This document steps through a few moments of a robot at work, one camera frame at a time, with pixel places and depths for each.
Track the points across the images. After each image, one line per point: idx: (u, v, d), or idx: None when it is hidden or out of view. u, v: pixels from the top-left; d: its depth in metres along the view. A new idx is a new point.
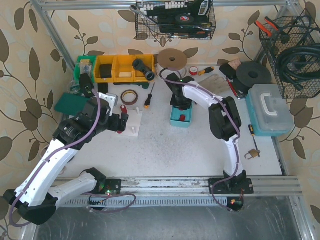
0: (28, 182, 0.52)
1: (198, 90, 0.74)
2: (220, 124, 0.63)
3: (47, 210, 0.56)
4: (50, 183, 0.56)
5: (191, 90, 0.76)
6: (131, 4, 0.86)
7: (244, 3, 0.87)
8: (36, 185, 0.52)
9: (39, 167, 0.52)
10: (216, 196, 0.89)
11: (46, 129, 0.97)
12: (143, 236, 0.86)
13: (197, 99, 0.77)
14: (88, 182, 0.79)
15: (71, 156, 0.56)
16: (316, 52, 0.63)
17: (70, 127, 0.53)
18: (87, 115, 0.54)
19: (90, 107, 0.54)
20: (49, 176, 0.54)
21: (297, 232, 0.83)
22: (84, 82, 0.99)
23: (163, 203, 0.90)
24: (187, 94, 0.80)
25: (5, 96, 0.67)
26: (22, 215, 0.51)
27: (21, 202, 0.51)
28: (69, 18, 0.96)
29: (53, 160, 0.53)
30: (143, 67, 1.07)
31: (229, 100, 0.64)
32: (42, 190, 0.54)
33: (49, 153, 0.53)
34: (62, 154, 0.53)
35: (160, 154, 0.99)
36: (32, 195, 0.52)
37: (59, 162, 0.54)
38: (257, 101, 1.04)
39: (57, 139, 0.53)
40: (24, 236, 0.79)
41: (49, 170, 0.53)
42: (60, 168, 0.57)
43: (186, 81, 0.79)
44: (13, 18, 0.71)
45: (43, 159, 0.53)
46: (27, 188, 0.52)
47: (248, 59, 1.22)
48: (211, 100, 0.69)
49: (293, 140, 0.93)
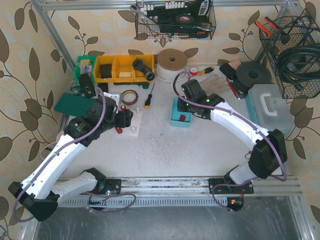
0: (36, 173, 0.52)
1: (233, 117, 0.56)
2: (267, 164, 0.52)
3: (49, 206, 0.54)
4: (56, 177, 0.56)
5: (225, 116, 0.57)
6: (131, 4, 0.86)
7: (244, 3, 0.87)
8: (44, 176, 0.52)
9: (48, 160, 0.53)
10: (216, 196, 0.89)
11: (46, 129, 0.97)
12: (143, 236, 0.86)
13: (230, 127, 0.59)
14: (89, 182, 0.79)
15: (80, 151, 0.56)
16: (316, 52, 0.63)
17: (81, 123, 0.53)
18: (95, 113, 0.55)
19: (98, 105, 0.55)
20: (57, 169, 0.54)
21: (297, 232, 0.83)
22: (83, 82, 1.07)
23: (163, 203, 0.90)
24: (215, 119, 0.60)
25: (5, 96, 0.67)
26: (27, 207, 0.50)
27: (27, 193, 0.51)
28: (69, 18, 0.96)
29: (62, 153, 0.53)
30: (143, 67, 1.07)
31: (277, 134, 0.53)
32: (49, 183, 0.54)
33: (59, 146, 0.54)
34: (72, 149, 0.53)
35: (160, 154, 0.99)
36: (39, 186, 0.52)
37: (68, 156, 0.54)
38: (257, 101, 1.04)
39: (67, 134, 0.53)
40: (23, 236, 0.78)
41: (57, 164, 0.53)
42: (68, 163, 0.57)
43: (214, 100, 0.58)
44: (13, 18, 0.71)
45: (53, 152, 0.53)
46: (34, 180, 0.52)
47: (248, 59, 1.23)
48: (254, 132, 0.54)
49: (293, 140, 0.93)
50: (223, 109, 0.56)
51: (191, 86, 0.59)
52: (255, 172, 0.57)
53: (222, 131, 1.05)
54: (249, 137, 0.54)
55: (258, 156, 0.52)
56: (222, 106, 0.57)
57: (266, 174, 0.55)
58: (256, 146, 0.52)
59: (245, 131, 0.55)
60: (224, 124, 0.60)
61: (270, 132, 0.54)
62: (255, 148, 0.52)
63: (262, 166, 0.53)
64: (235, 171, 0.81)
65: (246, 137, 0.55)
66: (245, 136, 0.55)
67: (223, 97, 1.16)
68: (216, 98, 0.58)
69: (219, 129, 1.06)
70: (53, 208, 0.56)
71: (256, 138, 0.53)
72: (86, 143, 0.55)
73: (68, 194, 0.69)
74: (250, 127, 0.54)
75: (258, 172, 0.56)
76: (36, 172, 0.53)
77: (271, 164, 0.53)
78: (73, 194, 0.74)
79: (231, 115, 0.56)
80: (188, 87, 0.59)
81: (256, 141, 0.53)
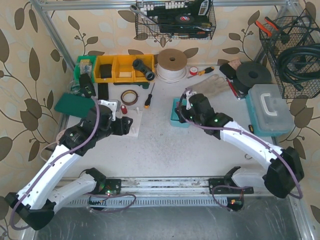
0: (32, 185, 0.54)
1: (243, 135, 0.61)
2: (284, 184, 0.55)
3: (46, 214, 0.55)
4: (52, 187, 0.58)
5: (235, 135, 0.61)
6: (131, 4, 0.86)
7: (244, 3, 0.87)
8: (39, 187, 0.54)
9: (44, 170, 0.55)
10: (216, 196, 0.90)
11: (46, 129, 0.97)
12: (143, 236, 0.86)
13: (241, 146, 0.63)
14: (88, 184, 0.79)
15: (75, 161, 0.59)
16: (316, 52, 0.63)
17: (75, 132, 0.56)
18: (90, 122, 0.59)
19: (92, 114, 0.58)
20: (52, 180, 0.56)
21: (298, 232, 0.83)
22: (84, 81, 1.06)
23: (163, 203, 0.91)
24: (226, 138, 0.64)
25: (5, 96, 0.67)
26: (23, 217, 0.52)
27: (23, 204, 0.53)
28: (69, 18, 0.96)
29: (57, 164, 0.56)
30: (143, 67, 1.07)
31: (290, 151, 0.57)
32: (44, 193, 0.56)
33: (54, 157, 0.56)
34: (67, 159, 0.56)
35: (160, 154, 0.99)
36: (34, 197, 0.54)
37: (63, 167, 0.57)
38: (257, 101, 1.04)
39: (63, 144, 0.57)
40: (24, 236, 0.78)
41: (53, 174, 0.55)
42: (63, 173, 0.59)
43: (223, 120, 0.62)
44: (13, 18, 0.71)
45: (48, 163, 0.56)
46: (30, 191, 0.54)
47: (248, 59, 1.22)
48: (268, 151, 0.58)
49: (293, 140, 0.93)
50: (232, 129, 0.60)
51: (202, 103, 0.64)
52: (272, 192, 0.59)
53: None
54: (263, 156, 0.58)
55: (274, 175, 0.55)
56: (230, 125, 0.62)
57: (284, 194, 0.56)
58: (271, 166, 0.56)
59: (258, 150, 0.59)
60: (236, 144, 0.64)
61: (283, 149, 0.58)
62: (270, 168, 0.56)
63: (279, 186, 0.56)
64: (239, 174, 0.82)
65: (260, 156, 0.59)
66: (258, 155, 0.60)
67: (223, 97, 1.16)
68: (225, 117, 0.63)
69: None
70: (49, 218, 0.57)
71: (270, 157, 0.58)
72: (82, 152, 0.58)
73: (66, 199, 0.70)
74: (263, 146, 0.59)
75: (275, 192, 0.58)
76: (31, 183, 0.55)
77: (288, 184, 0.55)
78: (72, 197, 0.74)
79: (241, 134, 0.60)
80: (200, 104, 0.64)
81: (270, 160, 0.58)
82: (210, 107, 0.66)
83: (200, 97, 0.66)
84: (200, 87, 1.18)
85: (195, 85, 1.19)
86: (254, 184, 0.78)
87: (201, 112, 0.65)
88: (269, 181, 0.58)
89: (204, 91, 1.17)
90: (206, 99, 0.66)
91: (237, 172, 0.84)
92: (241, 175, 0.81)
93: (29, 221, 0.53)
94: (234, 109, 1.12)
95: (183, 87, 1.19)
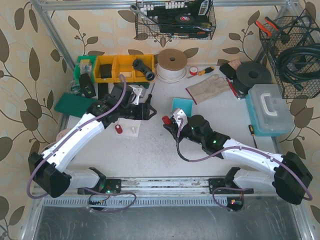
0: (58, 146, 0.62)
1: (243, 150, 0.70)
2: (294, 190, 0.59)
3: (63, 179, 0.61)
4: (73, 152, 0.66)
5: (235, 151, 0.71)
6: (131, 4, 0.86)
7: (244, 3, 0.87)
8: (65, 148, 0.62)
9: (72, 133, 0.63)
10: (216, 196, 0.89)
11: (46, 129, 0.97)
12: (143, 236, 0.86)
13: (242, 159, 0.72)
14: (92, 176, 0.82)
15: (98, 130, 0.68)
16: (316, 52, 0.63)
17: (102, 104, 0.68)
18: (114, 97, 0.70)
19: (117, 91, 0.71)
20: (76, 144, 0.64)
21: (298, 232, 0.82)
22: (84, 82, 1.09)
23: (163, 203, 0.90)
24: (228, 155, 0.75)
25: (5, 96, 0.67)
26: (47, 174, 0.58)
27: (48, 162, 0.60)
28: (69, 18, 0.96)
29: (84, 129, 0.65)
30: (143, 67, 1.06)
31: (291, 156, 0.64)
32: (68, 156, 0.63)
33: (81, 123, 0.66)
34: (93, 126, 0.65)
35: (160, 154, 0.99)
36: (60, 157, 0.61)
37: (87, 133, 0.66)
38: (257, 101, 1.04)
39: (90, 113, 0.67)
40: (24, 236, 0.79)
41: (78, 138, 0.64)
42: (85, 141, 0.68)
43: (221, 141, 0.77)
44: (13, 18, 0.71)
45: (76, 127, 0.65)
46: (56, 150, 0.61)
47: (248, 59, 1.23)
48: (269, 161, 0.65)
49: (293, 140, 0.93)
50: (231, 147, 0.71)
51: (203, 127, 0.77)
52: (287, 200, 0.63)
53: (222, 131, 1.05)
54: (267, 166, 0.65)
55: (283, 183, 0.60)
56: (228, 143, 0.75)
57: (299, 200, 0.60)
58: (276, 174, 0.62)
59: (261, 162, 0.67)
60: (238, 159, 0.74)
61: (284, 156, 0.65)
62: (275, 176, 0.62)
63: (290, 193, 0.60)
64: (241, 177, 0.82)
65: (264, 167, 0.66)
66: (262, 166, 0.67)
67: (223, 97, 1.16)
68: (222, 137, 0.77)
69: (219, 128, 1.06)
70: (64, 185, 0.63)
71: (273, 166, 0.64)
72: (105, 124, 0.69)
73: (74, 183, 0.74)
74: (264, 156, 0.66)
75: (288, 199, 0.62)
76: (57, 145, 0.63)
77: (298, 189, 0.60)
78: (77, 186, 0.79)
79: (240, 149, 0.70)
80: (201, 128, 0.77)
81: (274, 169, 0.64)
82: (209, 129, 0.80)
83: (201, 120, 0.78)
84: (200, 87, 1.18)
85: (195, 85, 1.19)
86: (255, 184, 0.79)
87: (203, 134, 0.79)
88: (280, 190, 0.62)
89: (204, 91, 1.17)
90: (206, 122, 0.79)
91: (239, 174, 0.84)
92: (244, 179, 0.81)
93: (52, 180, 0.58)
94: (234, 109, 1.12)
95: (183, 87, 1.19)
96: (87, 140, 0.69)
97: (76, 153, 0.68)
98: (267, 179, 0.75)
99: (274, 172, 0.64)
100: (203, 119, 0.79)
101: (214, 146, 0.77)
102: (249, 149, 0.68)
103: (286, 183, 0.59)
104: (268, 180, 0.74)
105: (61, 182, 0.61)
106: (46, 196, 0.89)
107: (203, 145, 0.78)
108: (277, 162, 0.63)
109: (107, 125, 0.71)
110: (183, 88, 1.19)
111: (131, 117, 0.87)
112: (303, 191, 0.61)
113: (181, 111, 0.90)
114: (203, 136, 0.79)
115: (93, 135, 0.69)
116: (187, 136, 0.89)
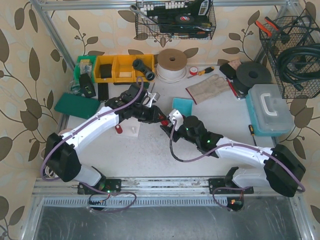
0: (78, 129, 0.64)
1: (235, 147, 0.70)
2: (286, 181, 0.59)
3: (75, 164, 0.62)
4: (89, 139, 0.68)
5: (228, 149, 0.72)
6: (131, 4, 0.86)
7: (244, 3, 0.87)
8: (84, 133, 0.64)
9: (91, 120, 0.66)
10: (216, 196, 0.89)
11: (46, 129, 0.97)
12: (143, 236, 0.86)
13: (236, 157, 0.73)
14: (95, 174, 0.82)
15: (113, 122, 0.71)
16: (316, 52, 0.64)
17: (119, 101, 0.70)
18: (130, 96, 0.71)
19: (133, 89, 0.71)
20: (94, 131, 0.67)
21: (298, 233, 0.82)
22: (84, 82, 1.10)
23: (163, 203, 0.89)
24: (222, 154, 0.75)
25: (5, 96, 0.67)
26: (64, 157, 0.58)
27: (67, 143, 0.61)
28: (69, 18, 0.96)
29: (102, 119, 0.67)
30: (143, 67, 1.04)
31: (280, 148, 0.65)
32: (84, 140, 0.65)
33: (101, 112, 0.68)
34: (111, 117, 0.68)
35: (160, 154, 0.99)
36: (79, 140, 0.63)
37: (105, 123, 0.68)
38: (258, 101, 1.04)
39: (108, 106, 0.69)
40: (23, 236, 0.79)
41: (97, 125, 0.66)
42: (101, 130, 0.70)
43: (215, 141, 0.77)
44: (13, 18, 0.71)
45: (96, 115, 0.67)
46: (76, 133, 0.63)
47: (248, 59, 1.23)
48: (259, 154, 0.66)
49: (293, 140, 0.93)
50: (223, 144, 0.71)
51: (197, 128, 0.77)
52: (280, 193, 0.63)
53: (222, 131, 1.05)
54: (257, 159, 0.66)
55: (273, 175, 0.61)
56: (222, 141, 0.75)
57: (292, 193, 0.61)
58: (266, 166, 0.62)
59: (251, 156, 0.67)
60: (231, 156, 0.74)
61: (273, 149, 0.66)
62: (266, 168, 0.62)
63: (283, 186, 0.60)
64: (239, 176, 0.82)
65: (254, 161, 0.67)
66: (253, 160, 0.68)
67: (223, 97, 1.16)
68: (216, 137, 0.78)
69: (219, 129, 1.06)
70: (76, 170, 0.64)
71: (263, 159, 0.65)
72: (120, 118, 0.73)
73: (79, 176, 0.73)
74: (254, 151, 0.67)
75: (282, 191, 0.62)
76: (76, 128, 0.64)
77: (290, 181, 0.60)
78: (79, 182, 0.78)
79: (233, 146, 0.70)
80: (196, 129, 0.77)
81: (264, 161, 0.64)
82: (203, 127, 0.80)
83: (195, 121, 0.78)
84: (200, 87, 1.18)
85: (195, 85, 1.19)
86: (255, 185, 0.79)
87: (198, 135, 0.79)
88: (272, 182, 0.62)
89: (204, 91, 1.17)
90: (201, 123, 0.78)
91: (237, 173, 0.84)
92: (242, 177, 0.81)
93: (67, 163, 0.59)
94: (234, 109, 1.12)
95: (183, 87, 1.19)
96: (102, 131, 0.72)
97: (91, 140, 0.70)
98: (262, 174, 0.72)
99: (264, 164, 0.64)
100: (198, 119, 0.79)
101: (208, 145, 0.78)
102: (240, 146, 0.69)
103: (277, 175, 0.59)
104: (263, 175, 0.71)
105: (75, 168, 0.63)
106: (46, 196, 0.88)
107: (199, 145, 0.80)
108: (266, 155, 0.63)
109: (121, 120, 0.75)
110: (183, 88, 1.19)
111: (142, 118, 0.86)
112: (296, 184, 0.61)
113: (176, 111, 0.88)
114: (197, 136, 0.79)
115: (108, 126, 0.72)
116: (184, 136, 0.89)
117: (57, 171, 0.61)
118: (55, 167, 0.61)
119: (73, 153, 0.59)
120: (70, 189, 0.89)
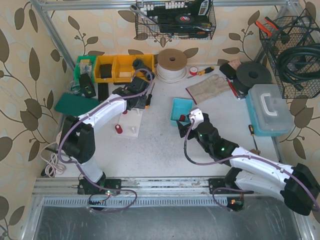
0: (93, 111, 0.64)
1: (252, 160, 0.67)
2: (304, 202, 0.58)
3: (90, 144, 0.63)
4: (102, 122, 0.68)
5: (244, 160, 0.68)
6: (131, 4, 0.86)
7: (244, 3, 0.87)
8: (99, 114, 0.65)
9: (104, 104, 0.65)
10: (216, 196, 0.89)
11: (47, 129, 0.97)
12: (143, 236, 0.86)
13: (251, 169, 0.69)
14: (98, 173, 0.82)
15: (122, 108, 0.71)
16: (316, 52, 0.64)
17: (125, 90, 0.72)
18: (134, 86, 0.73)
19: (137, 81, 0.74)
20: (107, 114, 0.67)
21: (298, 233, 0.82)
22: (84, 82, 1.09)
23: (163, 203, 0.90)
24: (236, 164, 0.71)
25: (5, 96, 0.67)
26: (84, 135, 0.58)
27: (84, 123, 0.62)
28: (69, 18, 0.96)
29: (113, 103, 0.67)
30: (143, 67, 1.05)
31: (301, 168, 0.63)
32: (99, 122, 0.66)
33: (112, 98, 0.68)
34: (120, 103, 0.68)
35: (160, 154, 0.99)
36: (95, 120, 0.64)
37: (116, 107, 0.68)
38: (258, 101, 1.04)
39: (116, 94, 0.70)
40: (23, 236, 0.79)
41: (110, 109, 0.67)
42: (112, 114, 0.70)
43: (230, 149, 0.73)
44: (13, 18, 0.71)
45: (107, 100, 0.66)
46: (92, 114, 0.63)
47: (248, 59, 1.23)
48: (279, 172, 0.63)
49: (293, 140, 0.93)
50: (240, 155, 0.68)
51: (212, 135, 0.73)
52: (296, 212, 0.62)
53: (222, 131, 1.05)
54: (277, 177, 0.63)
55: (292, 194, 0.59)
56: (237, 151, 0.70)
57: (308, 212, 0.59)
58: (286, 186, 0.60)
59: (270, 172, 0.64)
60: (246, 168, 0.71)
61: (294, 167, 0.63)
62: (286, 188, 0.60)
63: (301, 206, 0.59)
64: (244, 180, 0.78)
65: (273, 178, 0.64)
66: (272, 177, 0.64)
67: (223, 97, 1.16)
68: (231, 145, 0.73)
69: (219, 129, 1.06)
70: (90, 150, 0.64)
71: (283, 177, 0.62)
72: (128, 106, 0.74)
73: (87, 165, 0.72)
74: (273, 167, 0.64)
75: (298, 210, 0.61)
76: (91, 111, 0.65)
77: (308, 201, 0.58)
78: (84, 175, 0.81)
79: (250, 159, 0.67)
80: (210, 136, 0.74)
81: (284, 180, 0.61)
82: (218, 135, 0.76)
83: (209, 128, 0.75)
84: (200, 87, 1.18)
85: (195, 85, 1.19)
86: (257, 189, 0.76)
87: (211, 142, 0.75)
88: (288, 201, 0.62)
89: (204, 91, 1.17)
90: (215, 129, 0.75)
91: (241, 177, 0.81)
92: (247, 182, 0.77)
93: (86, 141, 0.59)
94: (234, 109, 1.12)
95: (183, 87, 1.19)
96: (112, 115, 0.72)
97: (104, 123, 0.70)
98: (273, 186, 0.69)
99: (284, 184, 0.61)
100: (212, 126, 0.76)
101: (222, 153, 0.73)
102: (259, 159, 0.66)
103: (297, 197, 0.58)
104: (276, 187, 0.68)
105: (90, 149, 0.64)
106: (46, 196, 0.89)
107: (211, 152, 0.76)
108: (287, 174, 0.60)
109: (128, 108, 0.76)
110: (183, 88, 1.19)
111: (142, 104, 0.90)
112: (312, 203, 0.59)
113: (199, 112, 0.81)
114: (210, 143, 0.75)
115: (117, 111, 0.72)
116: (197, 137, 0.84)
117: (74, 153, 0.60)
118: (72, 149, 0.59)
119: (91, 132, 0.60)
120: (69, 189, 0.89)
